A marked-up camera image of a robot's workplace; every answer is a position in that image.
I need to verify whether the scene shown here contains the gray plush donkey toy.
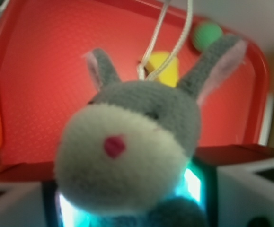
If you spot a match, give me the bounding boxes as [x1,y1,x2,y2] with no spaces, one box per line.
[54,34,247,227]

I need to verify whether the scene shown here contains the yellow sponge wedge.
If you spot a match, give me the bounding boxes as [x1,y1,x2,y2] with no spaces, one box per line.
[144,51,179,87]

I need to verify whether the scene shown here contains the red plastic tray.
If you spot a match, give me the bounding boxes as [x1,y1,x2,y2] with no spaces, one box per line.
[0,0,270,179]

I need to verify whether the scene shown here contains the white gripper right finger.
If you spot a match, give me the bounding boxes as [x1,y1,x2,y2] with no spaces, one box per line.
[186,157,274,227]

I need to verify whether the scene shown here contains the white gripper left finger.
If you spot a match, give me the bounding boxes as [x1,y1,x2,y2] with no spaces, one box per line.
[0,181,63,227]

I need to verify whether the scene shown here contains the green textured ball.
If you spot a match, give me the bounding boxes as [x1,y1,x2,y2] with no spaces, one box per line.
[192,21,223,52]

